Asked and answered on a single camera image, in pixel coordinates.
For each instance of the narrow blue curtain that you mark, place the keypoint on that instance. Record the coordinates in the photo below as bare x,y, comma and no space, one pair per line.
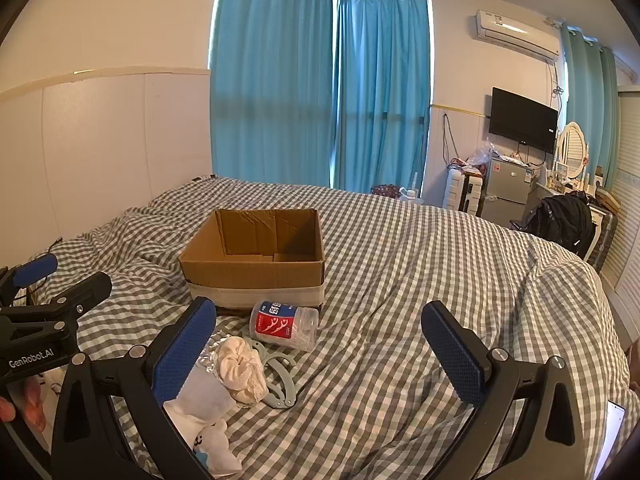
382,90

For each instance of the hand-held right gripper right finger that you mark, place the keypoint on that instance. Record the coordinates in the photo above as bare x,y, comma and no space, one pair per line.
452,355

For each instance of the black wall television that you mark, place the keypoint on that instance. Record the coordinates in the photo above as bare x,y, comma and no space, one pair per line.
522,120

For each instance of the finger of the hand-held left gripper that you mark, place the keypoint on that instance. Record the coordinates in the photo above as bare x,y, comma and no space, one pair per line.
35,267
85,290

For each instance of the black backpack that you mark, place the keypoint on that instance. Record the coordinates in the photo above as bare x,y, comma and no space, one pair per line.
560,222

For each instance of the wide blue curtain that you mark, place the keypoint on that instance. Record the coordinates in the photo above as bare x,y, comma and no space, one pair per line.
270,85

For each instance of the brown cardboard box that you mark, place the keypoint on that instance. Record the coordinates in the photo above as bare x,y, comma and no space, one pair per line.
250,272

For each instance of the small silver fridge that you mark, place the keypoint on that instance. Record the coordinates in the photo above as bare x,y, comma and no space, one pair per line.
505,190

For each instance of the white oval mirror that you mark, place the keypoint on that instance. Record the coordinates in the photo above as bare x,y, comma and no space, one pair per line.
571,150

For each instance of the teal curtain beside air conditioner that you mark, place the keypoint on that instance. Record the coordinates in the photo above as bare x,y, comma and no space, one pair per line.
587,90

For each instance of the white air conditioner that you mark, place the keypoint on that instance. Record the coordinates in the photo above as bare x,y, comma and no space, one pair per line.
515,35

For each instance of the white printed sock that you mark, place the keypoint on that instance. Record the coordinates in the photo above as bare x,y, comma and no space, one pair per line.
200,402

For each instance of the white ribbed suitcase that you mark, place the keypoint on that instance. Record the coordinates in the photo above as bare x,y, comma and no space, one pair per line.
455,190

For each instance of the white slatted wardrobe door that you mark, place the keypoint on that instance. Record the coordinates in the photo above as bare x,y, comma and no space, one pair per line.
627,185

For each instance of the clear floss pick jar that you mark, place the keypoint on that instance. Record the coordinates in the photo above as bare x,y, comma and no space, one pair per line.
280,322

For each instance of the cream fabric scrunchie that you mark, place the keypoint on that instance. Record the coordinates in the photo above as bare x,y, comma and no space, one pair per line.
240,365

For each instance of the clear water bottle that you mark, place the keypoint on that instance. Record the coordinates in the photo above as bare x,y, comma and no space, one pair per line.
410,195

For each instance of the clear plastic bag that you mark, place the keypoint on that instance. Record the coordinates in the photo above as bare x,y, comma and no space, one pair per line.
484,155

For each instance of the white panelled headboard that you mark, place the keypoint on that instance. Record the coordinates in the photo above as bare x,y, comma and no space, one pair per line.
100,150

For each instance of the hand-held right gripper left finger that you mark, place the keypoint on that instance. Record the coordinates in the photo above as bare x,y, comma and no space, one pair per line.
182,355

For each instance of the person's left hand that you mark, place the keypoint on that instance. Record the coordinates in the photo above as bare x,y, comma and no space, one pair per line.
35,400

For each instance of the dark floral bag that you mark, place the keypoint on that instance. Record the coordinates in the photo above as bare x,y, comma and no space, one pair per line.
384,191

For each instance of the white smartphone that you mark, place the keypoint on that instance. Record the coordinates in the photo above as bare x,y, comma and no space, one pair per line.
610,435

